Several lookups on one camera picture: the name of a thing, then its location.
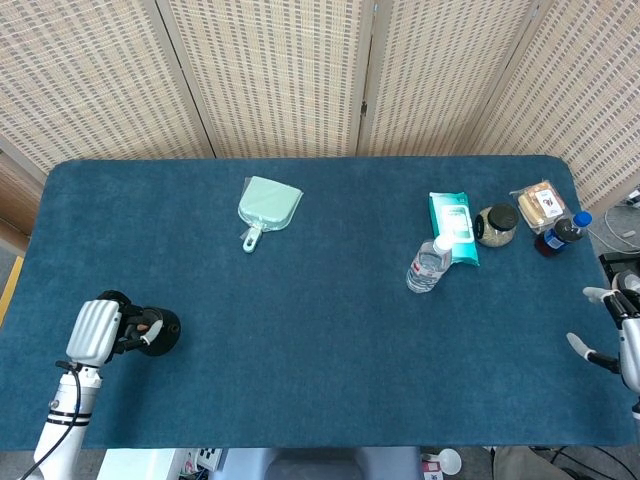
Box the left silver and black robot hand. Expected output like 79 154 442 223
65 290 164 366

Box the right silver and black robot hand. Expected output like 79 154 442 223
566 285 640 394

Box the black teapot with orange knob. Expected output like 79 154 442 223
122 307 182 357

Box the black floor device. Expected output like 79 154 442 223
598 252 640 290

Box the dark soda bottle, blue cap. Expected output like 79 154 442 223
534 210 594 259

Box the white box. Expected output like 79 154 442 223
97 448 224 480

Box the wooden cabinet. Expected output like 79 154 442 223
0 148 46 237

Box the wrapped sandwich package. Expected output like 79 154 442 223
509 180 569 234

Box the grain-filled glass jar, black lid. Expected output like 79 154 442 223
474 202 520 248

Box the clear plastic water bottle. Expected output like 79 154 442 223
405 234 454 295

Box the white round bulb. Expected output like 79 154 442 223
432 448 463 477

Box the mint green dustpan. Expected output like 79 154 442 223
237 175 305 253

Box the teal wet wipes pack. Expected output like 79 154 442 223
428 191 480 267

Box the blue table cover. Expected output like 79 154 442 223
0 155 639 449

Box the grey robot torso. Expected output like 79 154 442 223
219 446 422 480

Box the woven folding screen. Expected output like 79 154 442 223
0 0 640 214

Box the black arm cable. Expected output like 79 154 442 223
23 360 84 479

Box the grey floor cable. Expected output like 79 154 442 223
601 203 640 252

